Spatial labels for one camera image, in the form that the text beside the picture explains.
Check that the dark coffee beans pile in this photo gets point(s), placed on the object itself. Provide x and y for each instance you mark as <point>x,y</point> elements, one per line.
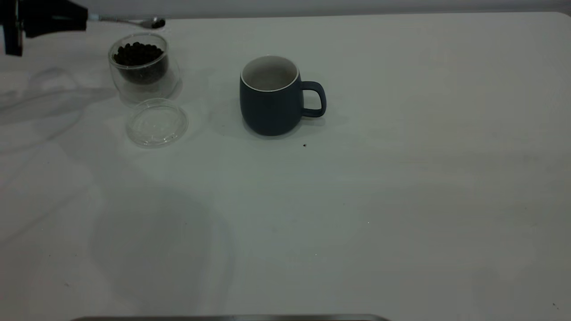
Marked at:
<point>138,55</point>

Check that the dark grey ceramic mug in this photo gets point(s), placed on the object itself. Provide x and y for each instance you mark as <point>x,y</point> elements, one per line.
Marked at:
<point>267,111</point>

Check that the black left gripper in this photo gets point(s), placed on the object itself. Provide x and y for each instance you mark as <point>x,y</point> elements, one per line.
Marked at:
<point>12,22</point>

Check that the clear double-wall glass cup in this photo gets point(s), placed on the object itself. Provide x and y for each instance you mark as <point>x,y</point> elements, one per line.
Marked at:
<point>145,89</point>

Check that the clear glass lid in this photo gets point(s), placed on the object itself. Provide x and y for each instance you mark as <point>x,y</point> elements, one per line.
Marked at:
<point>156,125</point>

